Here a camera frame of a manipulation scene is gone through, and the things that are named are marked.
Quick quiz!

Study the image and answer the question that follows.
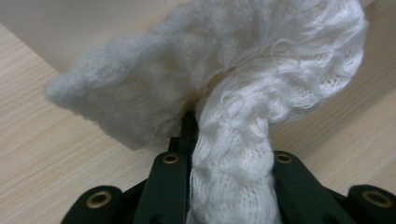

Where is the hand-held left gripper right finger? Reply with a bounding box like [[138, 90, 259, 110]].
[[272, 150, 356, 224]]

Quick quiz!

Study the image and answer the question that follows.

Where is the white knitted cloth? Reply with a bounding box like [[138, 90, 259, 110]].
[[44, 0, 368, 224]]

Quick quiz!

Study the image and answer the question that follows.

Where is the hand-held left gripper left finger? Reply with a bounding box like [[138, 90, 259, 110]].
[[134, 111, 199, 224]]

